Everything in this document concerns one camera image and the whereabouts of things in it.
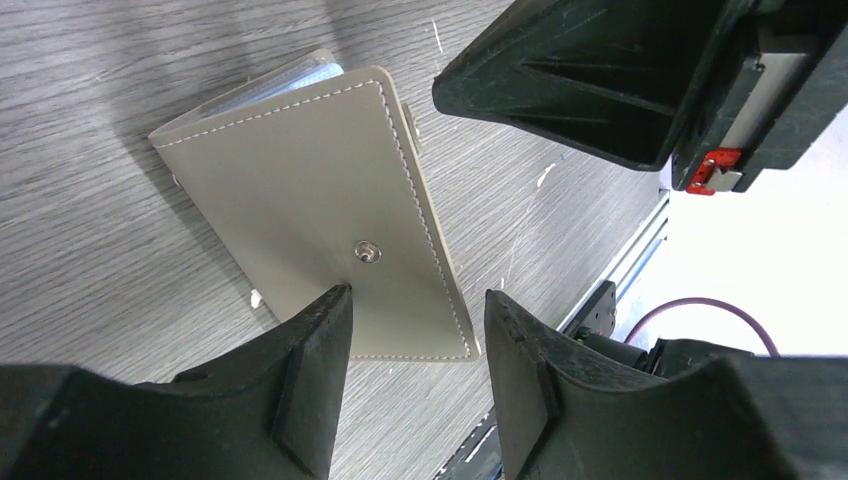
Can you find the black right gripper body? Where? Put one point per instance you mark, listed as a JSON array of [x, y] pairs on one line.
[[778, 84]]

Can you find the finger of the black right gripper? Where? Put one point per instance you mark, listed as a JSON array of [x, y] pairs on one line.
[[614, 79]]

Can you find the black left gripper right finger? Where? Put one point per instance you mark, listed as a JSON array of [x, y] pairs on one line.
[[567, 411]]

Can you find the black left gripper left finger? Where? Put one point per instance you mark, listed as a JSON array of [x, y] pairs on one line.
[[268, 409]]

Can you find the grey card holder wallet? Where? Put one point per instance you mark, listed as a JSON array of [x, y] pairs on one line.
[[310, 177]]

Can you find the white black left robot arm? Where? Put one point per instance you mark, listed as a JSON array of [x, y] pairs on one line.
[[567, 406]]

